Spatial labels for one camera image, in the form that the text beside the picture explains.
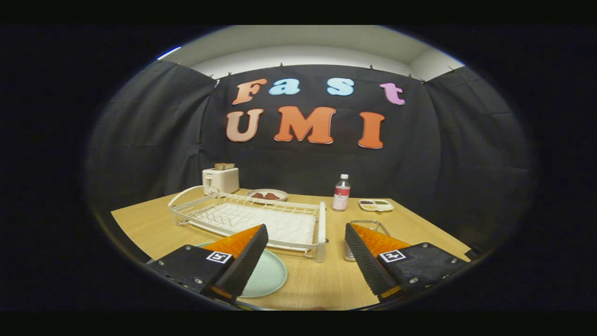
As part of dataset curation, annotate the white divided dish with beans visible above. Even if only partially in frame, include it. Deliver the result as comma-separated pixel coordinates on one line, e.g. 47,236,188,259
359,199,394,212

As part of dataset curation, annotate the beige round plate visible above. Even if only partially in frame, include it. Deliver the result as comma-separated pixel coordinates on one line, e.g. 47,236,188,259
246,189,289,202

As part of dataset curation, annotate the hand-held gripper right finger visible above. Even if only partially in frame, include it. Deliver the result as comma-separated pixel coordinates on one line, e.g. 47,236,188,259
344,223,469,303

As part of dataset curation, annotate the silver wire basket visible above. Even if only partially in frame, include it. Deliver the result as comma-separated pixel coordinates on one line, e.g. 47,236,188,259
343,220,391,262

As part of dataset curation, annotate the white toaster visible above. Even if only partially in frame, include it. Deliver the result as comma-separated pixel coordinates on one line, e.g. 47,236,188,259
202,167,240,194

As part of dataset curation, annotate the clear bottle with red label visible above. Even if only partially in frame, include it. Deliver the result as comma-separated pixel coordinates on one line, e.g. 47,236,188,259
332,174,351,211

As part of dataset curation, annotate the mint green plate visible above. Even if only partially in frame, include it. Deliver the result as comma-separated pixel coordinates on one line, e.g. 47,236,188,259
196,241,288,298

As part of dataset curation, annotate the white wire dish rack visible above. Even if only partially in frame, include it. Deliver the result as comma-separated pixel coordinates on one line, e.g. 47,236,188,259
168,185,327,263

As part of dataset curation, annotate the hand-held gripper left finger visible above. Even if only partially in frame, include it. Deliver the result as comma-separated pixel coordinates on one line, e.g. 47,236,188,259
147,224,270,305

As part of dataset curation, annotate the black backdrop cloth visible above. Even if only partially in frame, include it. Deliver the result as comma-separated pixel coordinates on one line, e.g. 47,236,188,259
85,60,532,255

